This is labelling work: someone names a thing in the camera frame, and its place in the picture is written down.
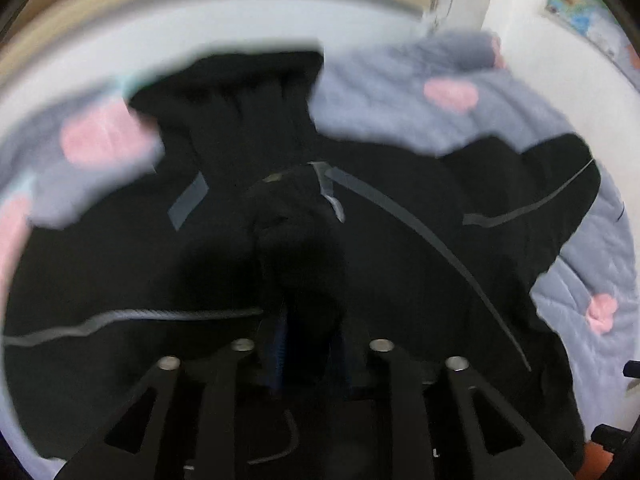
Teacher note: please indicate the black garment with grey stripes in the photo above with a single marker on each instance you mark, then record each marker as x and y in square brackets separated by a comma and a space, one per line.
[256, 225]

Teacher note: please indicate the colourful wall poster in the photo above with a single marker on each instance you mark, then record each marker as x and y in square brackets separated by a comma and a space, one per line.
[594, 21]

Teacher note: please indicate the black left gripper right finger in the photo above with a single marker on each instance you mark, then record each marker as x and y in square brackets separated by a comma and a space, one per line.
[407, 419]

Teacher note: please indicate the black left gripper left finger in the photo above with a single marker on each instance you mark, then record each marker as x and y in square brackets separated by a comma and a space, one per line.
[183, 421]

